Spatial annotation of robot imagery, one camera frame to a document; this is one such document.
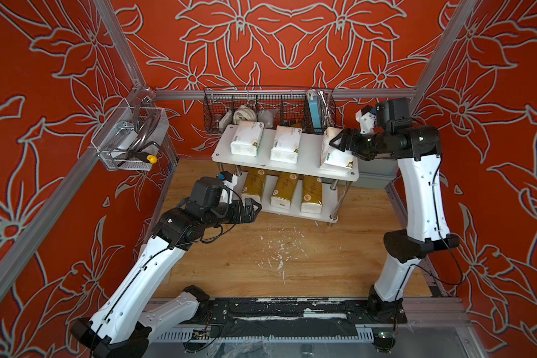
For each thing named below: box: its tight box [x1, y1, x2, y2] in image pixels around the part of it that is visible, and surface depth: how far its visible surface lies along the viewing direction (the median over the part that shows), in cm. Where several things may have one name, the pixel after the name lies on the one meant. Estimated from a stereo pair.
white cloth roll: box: [232, 104, 258, 125], surface depth 91 cm
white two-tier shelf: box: [212, 123, 360, 224], surface depth 75 cm
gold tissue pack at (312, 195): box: [300, 176, 323, 215], surface depth 91 cm
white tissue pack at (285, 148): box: [269, 125, 303, 165], surface depth 71 cm
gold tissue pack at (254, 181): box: [241, 167, 268, 197], surface depth 95 cm
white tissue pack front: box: [230, 120, 265, 158], surface depth 74 cm
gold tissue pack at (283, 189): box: [269, 172, 300, 210], surface depth 93 cm
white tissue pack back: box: [320, 126, 354, 169], surface depth 67 cm
